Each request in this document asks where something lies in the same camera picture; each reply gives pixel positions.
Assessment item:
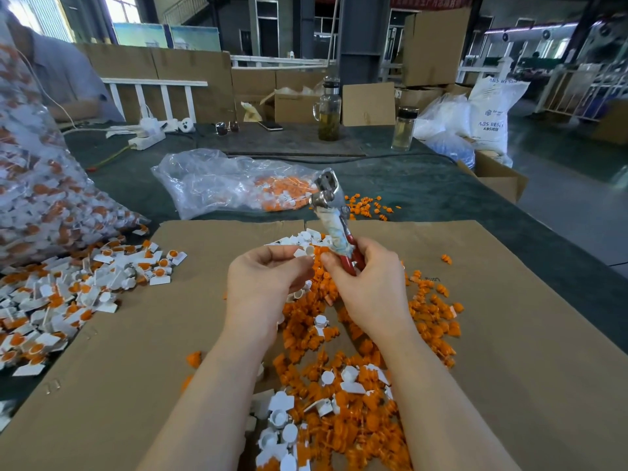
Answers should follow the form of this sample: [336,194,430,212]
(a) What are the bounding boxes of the person's left hand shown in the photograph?
[224,244,315,344]

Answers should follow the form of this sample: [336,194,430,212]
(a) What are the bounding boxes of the person's right hand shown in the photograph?
[322,238,418,340]

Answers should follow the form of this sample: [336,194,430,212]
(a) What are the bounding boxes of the silver red-handled pliers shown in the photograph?
[310,169,366,275]

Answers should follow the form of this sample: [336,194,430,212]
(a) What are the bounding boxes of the pile of orange and white parts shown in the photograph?
[179,228,464,471]

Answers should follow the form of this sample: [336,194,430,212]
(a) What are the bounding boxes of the pile of assembled white-orange parts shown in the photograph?
[0,226,188,436]

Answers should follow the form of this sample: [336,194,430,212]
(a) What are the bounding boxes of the person's right forearm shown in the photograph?
[377,323,523,471]

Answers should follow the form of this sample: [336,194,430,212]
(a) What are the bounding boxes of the person's left forearm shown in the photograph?
[137,333,276,471]

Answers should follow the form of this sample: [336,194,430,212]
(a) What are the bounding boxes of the scatter of orange offcuts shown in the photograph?
[348,193,402,222]

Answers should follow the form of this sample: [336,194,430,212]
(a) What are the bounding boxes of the small clear plastic bag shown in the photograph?
[152,148,330,220]

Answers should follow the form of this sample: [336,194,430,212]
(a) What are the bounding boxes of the open brown cardboard box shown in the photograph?
[457,150,528,203]

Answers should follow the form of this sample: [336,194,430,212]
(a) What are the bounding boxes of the glass bottle with black lid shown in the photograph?
[391,105,419,151]

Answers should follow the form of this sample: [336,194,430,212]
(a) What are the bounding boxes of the clear blue plastic bag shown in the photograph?
[413,94,478,169]

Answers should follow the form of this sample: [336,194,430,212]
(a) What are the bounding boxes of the brown cardboard sheet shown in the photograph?
[0,220,309,471]
[303,219,628,471]

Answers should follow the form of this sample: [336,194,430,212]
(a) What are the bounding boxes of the open cardboard box with paper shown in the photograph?
[258,85,327,124]

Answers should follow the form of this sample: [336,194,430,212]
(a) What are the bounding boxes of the flat brown cardboard panel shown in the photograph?
[341,82,396,128]

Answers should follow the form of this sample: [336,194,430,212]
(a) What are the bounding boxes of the glass tea jar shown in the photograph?
[313,77,343,142]

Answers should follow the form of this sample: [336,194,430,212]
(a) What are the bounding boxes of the white power strip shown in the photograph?
[106,116,194,151]

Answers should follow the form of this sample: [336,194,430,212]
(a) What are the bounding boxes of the white woven sack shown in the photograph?
[468,56,530,167]

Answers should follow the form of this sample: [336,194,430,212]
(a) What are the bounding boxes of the row of upright cardboard sheets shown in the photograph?
[77,44,332,124]

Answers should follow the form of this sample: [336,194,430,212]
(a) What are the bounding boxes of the large clear bag of seals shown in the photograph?
[0,14,148,271]

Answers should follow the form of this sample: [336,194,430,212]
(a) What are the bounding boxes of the dark steel pillar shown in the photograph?
[338,0,391,84]

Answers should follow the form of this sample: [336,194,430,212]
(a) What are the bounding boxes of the tall brown cardboard box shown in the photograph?
[401,7,471,87]

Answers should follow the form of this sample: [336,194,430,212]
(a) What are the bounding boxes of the white metal rack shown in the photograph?
[536,60,628,120]

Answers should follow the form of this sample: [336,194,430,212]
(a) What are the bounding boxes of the white railing frame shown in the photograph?
[101,78,208,124]

